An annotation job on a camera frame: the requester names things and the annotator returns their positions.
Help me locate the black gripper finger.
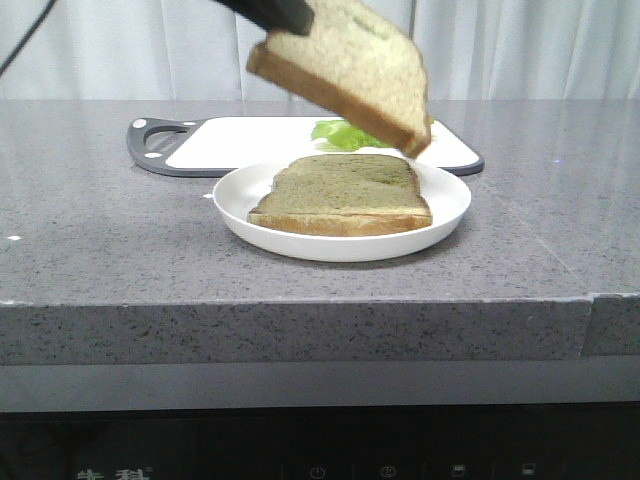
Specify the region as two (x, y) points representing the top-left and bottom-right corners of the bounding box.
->
(219, 0), (315, 36)

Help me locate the bread slice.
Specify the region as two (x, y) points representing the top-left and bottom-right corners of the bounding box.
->
(247, 1), (431, 158)
(247, 154), (433, 237)

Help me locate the green lettuce leaf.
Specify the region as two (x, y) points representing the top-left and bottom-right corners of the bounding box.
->
(312, 118), (435, 153)

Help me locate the white cutting board grey rim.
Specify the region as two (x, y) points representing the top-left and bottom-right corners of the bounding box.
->
(126, 115), (485, 179)

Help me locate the white curtain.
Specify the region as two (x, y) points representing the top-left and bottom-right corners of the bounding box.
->
(1, 1), (639, 101)

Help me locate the white round plate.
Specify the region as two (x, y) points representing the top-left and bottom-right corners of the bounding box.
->
(212, 162), (472, 263)

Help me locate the black appliance control panel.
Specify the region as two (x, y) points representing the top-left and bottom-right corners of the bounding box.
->
(1, 402), (639, 479)

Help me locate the black cable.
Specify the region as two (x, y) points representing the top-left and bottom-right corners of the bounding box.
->
(0, 0), (56, 76)

